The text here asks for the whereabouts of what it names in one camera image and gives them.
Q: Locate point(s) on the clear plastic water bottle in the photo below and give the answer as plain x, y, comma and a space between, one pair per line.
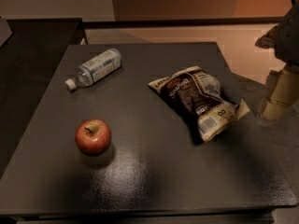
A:
95, 69

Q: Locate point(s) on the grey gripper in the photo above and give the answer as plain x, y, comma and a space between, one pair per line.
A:
289, 42

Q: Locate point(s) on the red apple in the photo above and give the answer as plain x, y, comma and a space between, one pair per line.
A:
93, 137

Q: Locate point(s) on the brown chips bag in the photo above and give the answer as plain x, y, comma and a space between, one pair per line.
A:
200, 99

